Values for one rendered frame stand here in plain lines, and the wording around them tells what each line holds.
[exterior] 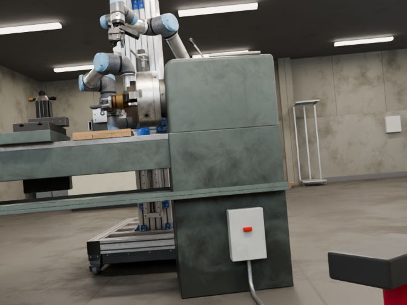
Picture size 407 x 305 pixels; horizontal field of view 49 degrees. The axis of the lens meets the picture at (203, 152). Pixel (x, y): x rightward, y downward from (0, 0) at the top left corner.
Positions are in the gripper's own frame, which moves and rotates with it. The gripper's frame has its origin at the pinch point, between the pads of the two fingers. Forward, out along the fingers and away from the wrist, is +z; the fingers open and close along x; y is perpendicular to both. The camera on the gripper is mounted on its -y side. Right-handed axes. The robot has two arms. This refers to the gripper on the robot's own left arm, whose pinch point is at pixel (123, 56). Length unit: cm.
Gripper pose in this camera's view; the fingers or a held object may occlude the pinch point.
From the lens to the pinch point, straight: 243.2
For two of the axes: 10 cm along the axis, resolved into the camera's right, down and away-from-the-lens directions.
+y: -9.9, 0.8, -1.1
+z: 1.0, 9.6, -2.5
